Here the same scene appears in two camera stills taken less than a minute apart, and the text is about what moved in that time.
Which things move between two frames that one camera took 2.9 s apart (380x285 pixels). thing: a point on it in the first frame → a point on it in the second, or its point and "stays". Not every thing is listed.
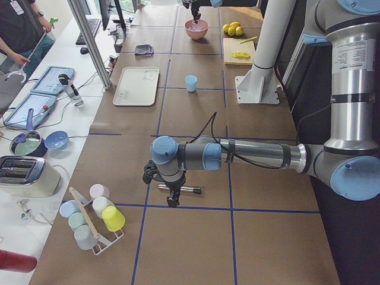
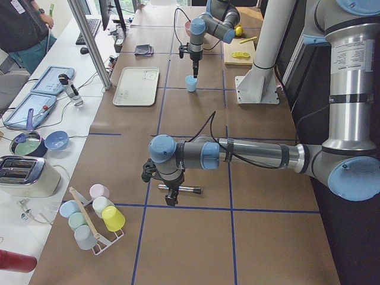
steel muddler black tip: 187,189 stays
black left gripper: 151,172 stays
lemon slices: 240,54 stays
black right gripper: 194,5 → 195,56
